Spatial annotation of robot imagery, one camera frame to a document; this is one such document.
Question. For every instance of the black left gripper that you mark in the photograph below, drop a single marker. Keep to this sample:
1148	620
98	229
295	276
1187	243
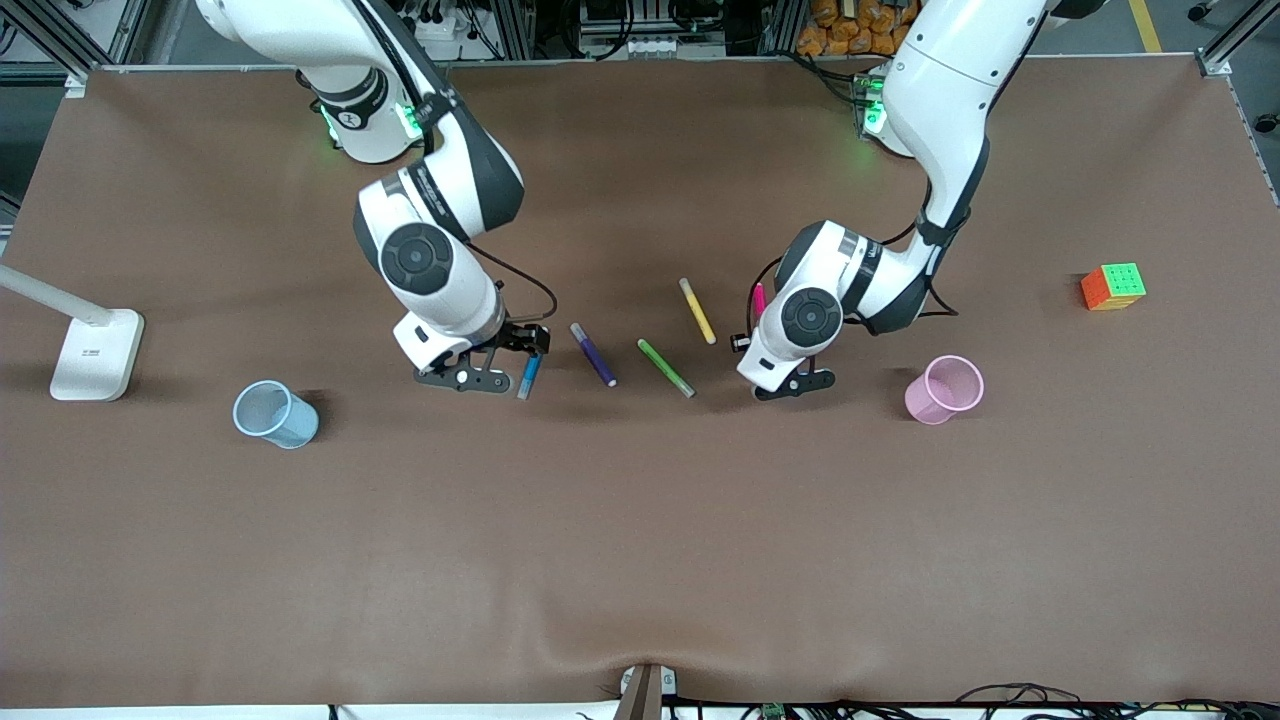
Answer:
734	338

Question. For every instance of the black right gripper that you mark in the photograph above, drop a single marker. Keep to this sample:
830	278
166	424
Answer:
519	337

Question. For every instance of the blue marker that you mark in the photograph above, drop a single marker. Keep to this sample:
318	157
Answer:
529	378

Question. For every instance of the pink marker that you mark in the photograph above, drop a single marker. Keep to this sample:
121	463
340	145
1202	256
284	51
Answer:
759	298

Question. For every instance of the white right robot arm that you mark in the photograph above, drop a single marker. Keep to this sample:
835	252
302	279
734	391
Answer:
430	260

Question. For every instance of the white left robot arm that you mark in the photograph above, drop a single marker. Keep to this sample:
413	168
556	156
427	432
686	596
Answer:
940	90

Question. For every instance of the purple marker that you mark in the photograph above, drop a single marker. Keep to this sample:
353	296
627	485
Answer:
593	355

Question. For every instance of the yellow marker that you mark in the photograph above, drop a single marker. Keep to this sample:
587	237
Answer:
697	311

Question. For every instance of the green marker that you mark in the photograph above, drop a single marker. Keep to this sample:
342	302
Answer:
665	367

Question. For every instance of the pink plastic cup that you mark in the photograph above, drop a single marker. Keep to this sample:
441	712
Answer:
945	390

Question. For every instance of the brown table cover sheet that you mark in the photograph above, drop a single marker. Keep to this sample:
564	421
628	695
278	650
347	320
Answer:
640	550

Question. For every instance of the light blue plastic cup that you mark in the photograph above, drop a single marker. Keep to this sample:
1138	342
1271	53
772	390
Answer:
275	415

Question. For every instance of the white power strip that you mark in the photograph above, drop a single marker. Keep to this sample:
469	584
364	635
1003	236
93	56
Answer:
450	35

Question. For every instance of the colourful puzzle cube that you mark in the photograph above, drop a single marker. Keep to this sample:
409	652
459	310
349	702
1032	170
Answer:
1113	287

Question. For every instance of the orange snack bags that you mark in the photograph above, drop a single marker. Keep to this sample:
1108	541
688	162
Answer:
850	30

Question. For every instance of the white lamp base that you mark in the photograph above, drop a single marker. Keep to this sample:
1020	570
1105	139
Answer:
95	355

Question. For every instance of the aluminium camera mount post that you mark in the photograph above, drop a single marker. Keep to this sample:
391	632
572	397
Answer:
640	695

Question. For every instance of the aluminium frame profile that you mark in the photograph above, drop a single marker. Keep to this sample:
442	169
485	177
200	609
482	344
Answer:
50	35
1235	40

